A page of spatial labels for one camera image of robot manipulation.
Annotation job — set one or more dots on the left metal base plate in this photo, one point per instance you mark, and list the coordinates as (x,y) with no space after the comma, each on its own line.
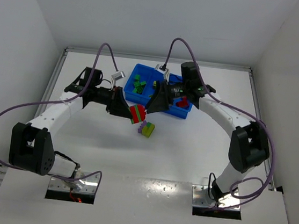
(85,183)

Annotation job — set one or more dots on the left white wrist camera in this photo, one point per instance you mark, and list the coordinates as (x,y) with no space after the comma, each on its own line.
(117,76)

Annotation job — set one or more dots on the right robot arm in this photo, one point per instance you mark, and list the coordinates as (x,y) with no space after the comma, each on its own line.
(248,141)

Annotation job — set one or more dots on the blue divided sorting bin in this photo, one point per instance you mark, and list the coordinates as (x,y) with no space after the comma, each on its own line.
(150,75)

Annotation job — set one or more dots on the lime long lego brick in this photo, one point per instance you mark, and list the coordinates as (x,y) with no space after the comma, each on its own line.
(147,131)

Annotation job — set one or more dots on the green four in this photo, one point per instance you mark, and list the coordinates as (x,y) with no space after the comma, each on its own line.
(138,90)

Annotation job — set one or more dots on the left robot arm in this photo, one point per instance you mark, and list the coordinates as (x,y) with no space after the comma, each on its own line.
(31,146)

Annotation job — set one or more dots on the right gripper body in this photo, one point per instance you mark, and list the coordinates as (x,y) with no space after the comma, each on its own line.
(165,95)

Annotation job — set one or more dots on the red round lego piece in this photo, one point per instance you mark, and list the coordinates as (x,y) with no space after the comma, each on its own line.
(183,103)

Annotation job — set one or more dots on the green small lego brick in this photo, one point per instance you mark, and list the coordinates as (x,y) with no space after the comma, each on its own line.
(137,77)

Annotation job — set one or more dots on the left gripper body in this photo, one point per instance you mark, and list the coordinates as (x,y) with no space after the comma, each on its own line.
(115,100)

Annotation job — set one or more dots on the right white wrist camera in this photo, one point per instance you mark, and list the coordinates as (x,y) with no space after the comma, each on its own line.
(165,71)

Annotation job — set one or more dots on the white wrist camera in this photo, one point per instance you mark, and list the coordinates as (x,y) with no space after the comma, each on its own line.
(165,71)
(117,76)

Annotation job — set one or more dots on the green number two lego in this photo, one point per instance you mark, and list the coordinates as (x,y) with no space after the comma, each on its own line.
(139,84)

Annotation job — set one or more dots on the green red lego stack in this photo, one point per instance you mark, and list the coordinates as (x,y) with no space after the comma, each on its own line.
(138,113)

